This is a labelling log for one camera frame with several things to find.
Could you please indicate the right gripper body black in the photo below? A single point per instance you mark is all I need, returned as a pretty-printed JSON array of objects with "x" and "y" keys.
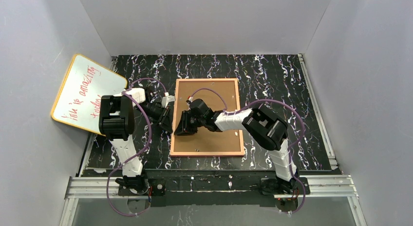
[{"x": 192, "y": 121}]

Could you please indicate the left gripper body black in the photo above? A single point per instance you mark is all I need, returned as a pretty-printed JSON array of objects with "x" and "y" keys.
[{"x": 162, "y": 116}]

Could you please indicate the brown backing board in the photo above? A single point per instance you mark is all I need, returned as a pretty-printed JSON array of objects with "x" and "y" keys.
[{"x": 209, "y": 140}]

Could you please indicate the pink wooden picture frame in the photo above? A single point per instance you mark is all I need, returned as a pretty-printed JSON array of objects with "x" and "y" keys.
[{"x": 172, "y": 127}]

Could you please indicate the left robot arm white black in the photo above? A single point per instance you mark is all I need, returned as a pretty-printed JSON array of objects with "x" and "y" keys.
[{"x": 116, "y": 122}]

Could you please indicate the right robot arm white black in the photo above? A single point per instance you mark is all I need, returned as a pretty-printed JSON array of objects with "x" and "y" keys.
[{"x": 268, "y": 129}]

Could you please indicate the yellow-framed whiteboard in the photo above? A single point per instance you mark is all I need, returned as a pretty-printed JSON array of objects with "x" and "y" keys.
[{"x": 79, "y": 98}]

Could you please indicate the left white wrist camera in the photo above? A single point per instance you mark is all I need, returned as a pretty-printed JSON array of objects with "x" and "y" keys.
[{"x": 166, "y": 99}]

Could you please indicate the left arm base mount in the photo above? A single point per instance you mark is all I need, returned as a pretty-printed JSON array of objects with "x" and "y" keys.
[{"x": 140, "y": 186}]

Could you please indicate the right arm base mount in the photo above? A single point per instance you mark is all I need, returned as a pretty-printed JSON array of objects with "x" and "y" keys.
[{"x": 289, "y": 191}]

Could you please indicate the aluminium rail front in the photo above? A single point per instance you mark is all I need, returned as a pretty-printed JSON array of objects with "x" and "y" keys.
[{"x": 172, "y": 188}]

